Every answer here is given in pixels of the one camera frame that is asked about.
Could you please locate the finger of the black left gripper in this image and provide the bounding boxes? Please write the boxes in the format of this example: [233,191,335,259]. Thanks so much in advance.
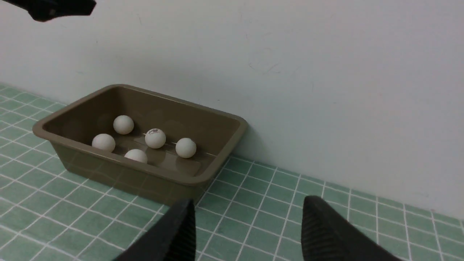
[4,0,97,22]

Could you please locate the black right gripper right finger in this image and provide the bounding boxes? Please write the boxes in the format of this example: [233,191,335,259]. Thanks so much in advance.
[301,195,399,261]

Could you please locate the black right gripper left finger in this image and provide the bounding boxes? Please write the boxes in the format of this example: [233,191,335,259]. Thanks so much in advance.
[114,199,196,261]

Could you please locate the white ball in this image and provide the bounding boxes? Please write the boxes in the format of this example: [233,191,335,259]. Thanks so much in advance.
[113,115,134,135]
[175,137,197,158]
[124,149,148,164]
[144,128,167,149]
[91,133,116,152]

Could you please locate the green checkered tablecloth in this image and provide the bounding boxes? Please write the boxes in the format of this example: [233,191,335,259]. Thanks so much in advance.
[0,85,464,261]

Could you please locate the olive green plastic bin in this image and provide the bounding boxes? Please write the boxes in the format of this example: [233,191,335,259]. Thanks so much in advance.
[33,84,248,206]

